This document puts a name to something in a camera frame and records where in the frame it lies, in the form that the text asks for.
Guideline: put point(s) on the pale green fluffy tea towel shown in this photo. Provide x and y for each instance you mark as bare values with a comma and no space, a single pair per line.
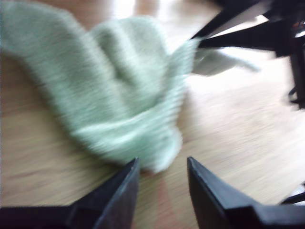
107,83

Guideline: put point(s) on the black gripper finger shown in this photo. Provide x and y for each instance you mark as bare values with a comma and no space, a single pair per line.
257,38
214,205
236,14
114,202

